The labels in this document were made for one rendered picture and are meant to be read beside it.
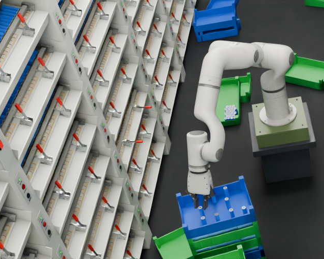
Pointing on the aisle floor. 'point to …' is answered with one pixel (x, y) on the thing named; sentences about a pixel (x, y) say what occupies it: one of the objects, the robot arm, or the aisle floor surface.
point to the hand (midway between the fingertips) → (200, 203)
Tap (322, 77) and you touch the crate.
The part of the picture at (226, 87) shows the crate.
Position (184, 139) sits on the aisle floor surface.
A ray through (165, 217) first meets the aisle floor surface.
